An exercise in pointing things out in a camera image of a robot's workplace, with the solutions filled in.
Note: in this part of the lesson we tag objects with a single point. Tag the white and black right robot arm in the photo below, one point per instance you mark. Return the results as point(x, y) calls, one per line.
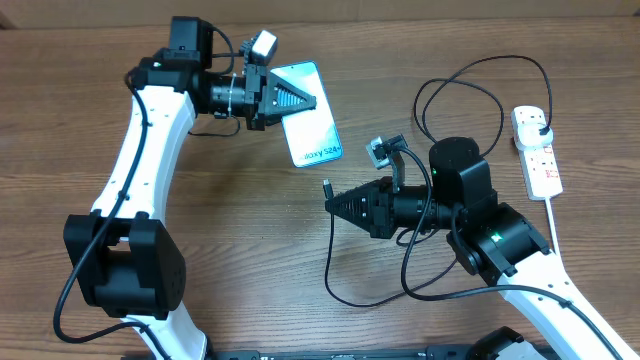
point(489, 239)

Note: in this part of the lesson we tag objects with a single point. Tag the white charger plug adapter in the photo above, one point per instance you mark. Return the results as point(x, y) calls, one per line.
point(530, 136)

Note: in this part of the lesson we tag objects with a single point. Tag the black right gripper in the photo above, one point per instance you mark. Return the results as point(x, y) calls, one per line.
point(378, 216)

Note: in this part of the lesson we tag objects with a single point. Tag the white power strip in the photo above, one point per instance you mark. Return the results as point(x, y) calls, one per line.
point(539, 166)

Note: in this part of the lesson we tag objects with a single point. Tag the Samsung Galaxy smartphone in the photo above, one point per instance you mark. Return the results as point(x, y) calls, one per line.
point(311, 135)

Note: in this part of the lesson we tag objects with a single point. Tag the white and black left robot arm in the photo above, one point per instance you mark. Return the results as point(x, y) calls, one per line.
point(123, 259)

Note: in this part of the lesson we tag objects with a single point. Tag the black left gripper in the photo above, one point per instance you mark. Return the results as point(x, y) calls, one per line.
point(257, 79)

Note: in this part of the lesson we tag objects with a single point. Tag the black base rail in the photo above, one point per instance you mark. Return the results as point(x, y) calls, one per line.
point(434, 352)

